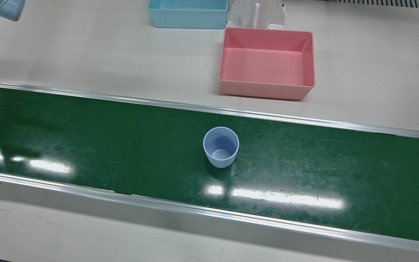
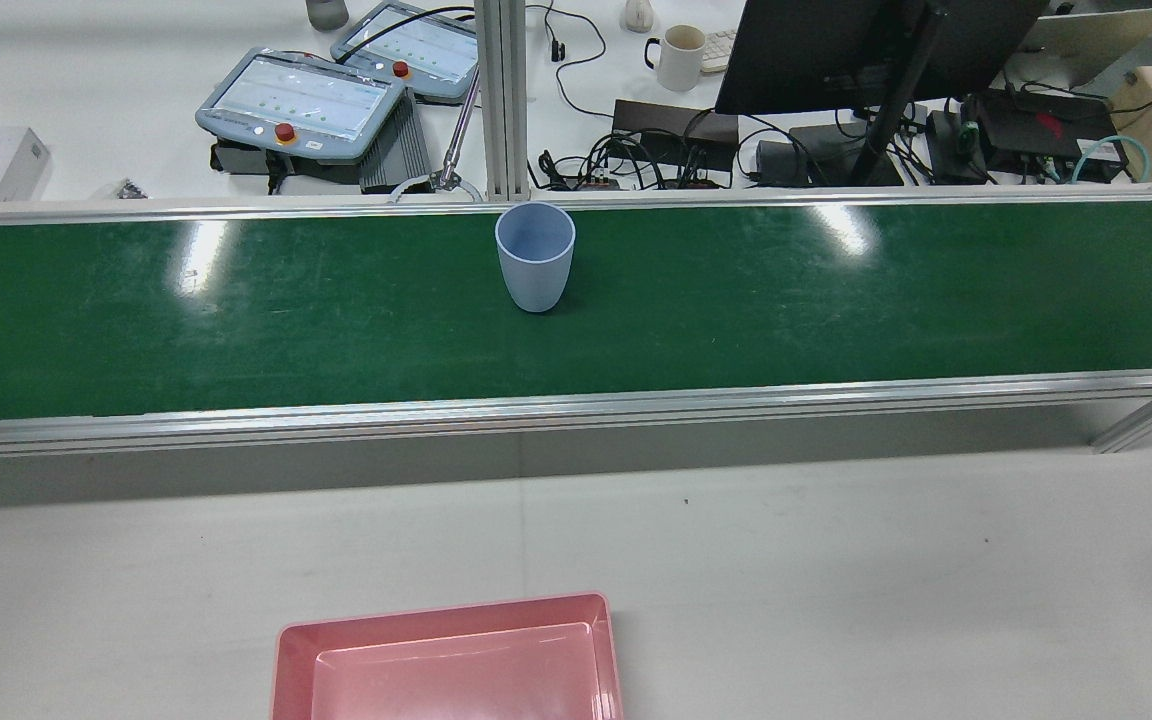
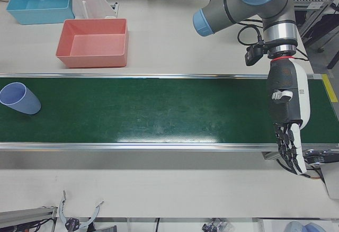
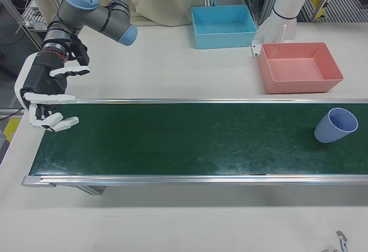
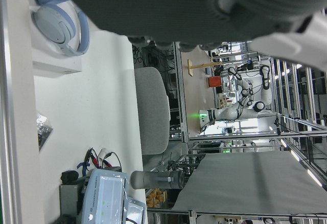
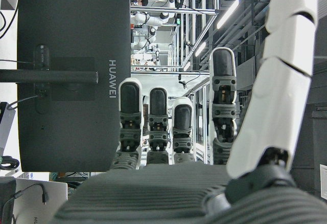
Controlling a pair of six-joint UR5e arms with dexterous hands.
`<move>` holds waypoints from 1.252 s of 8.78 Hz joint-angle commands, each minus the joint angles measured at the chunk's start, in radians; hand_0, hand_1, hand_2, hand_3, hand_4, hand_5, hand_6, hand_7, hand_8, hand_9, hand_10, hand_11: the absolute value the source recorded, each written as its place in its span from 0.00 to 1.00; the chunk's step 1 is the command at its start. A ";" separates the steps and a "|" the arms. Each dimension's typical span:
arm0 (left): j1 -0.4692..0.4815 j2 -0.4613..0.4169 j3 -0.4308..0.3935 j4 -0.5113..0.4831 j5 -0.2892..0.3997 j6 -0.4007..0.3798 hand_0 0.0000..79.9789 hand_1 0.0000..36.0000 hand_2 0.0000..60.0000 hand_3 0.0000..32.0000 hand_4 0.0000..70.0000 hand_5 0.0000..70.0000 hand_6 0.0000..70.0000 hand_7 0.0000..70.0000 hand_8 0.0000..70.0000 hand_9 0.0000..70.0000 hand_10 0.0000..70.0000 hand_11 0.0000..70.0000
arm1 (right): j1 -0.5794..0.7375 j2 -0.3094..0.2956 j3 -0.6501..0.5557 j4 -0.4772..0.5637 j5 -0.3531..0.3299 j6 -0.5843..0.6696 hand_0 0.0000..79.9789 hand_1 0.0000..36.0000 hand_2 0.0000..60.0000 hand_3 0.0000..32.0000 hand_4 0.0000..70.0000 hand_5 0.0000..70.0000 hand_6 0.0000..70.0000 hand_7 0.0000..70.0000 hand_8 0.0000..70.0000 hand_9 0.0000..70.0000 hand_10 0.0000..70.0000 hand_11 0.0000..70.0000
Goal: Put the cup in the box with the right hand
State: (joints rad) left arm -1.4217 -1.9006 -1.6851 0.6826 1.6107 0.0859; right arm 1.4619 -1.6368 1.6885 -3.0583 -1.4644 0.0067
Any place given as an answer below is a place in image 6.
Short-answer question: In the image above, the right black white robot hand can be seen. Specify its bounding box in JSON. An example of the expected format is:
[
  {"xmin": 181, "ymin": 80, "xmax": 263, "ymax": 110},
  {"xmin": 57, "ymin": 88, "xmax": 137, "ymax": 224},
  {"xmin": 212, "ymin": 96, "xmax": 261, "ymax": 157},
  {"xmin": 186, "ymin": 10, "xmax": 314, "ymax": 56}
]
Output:
[{"xmin": 50, "ymin": 0, "xmax": 327, "ymax": 224}]

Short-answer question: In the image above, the silver laptop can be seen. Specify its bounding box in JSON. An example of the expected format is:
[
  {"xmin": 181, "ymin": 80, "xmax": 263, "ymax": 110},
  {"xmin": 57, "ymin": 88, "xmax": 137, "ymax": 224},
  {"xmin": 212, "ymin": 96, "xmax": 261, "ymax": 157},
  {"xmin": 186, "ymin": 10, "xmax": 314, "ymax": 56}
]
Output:
[{"xmin": 11, "ymin": 177, "xmax": 69, "ymax": 224}]

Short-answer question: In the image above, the black computer monitor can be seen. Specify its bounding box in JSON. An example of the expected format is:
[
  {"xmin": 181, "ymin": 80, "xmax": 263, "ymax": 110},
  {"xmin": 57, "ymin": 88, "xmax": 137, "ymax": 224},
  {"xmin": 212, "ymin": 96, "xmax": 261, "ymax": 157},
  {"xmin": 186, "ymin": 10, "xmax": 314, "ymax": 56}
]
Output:
[{"xmin": 16, "ymin": 0, "xmax": 132, "ymax": 173}]

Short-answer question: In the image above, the black monitor stand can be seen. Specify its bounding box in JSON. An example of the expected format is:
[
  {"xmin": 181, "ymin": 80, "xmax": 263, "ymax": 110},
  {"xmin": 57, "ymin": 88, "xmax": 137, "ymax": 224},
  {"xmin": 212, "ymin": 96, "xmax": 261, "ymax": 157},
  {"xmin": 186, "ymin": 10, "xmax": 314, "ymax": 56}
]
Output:
[{"xmin": 0, "ymin": 69, "xmax": 99, "ymax": 84}]

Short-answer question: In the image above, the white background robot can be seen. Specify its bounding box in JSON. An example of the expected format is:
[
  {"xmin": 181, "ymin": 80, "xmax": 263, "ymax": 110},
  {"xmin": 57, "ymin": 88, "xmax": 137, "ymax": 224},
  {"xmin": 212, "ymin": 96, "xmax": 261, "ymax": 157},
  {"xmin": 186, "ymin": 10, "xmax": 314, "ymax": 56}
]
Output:
[{"xmin": 130, "ymin": 0, "xmax": 178, "ymax": 53}]

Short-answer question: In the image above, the black cable tangle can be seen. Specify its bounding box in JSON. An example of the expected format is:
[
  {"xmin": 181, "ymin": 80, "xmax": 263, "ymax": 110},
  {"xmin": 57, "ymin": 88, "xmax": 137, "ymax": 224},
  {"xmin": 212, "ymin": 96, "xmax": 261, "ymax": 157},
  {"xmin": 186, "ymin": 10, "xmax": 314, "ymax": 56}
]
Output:
[{"xmin": 0, "ymin": 155, "xmax": 20, "ymax": 170}]

